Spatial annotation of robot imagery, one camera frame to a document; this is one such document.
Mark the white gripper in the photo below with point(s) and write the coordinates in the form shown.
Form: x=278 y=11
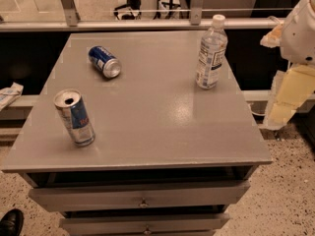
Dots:
x=299 y=36

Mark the clear plastic water bottle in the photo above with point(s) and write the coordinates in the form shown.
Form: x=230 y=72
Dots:
x=212 y=49

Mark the metal railing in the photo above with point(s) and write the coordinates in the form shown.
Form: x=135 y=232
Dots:
x=97 y=15

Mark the upper grey drawer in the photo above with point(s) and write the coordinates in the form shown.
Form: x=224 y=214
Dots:
x=189 y=194

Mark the grey drawer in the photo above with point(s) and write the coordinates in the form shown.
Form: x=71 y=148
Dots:
x=144 y=225
x=189 y=194

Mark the grey drawer cabinet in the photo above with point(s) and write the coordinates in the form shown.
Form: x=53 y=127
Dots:
x=152 y=123

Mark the black office chair base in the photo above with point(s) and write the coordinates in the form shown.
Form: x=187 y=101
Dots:
x=128 y=11

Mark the blue soda can lying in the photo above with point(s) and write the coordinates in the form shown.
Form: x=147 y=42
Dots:
x=105 y=62

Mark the lower grey drawer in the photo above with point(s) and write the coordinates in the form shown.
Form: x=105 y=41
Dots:
x=144 y=225

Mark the blue silver energy drink can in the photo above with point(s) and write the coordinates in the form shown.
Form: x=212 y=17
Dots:
x=72 y=111

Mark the white crumpled packet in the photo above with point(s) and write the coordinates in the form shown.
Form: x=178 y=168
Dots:
x=9 y=95

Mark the black shoe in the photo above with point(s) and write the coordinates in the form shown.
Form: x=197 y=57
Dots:
x=12 y=223

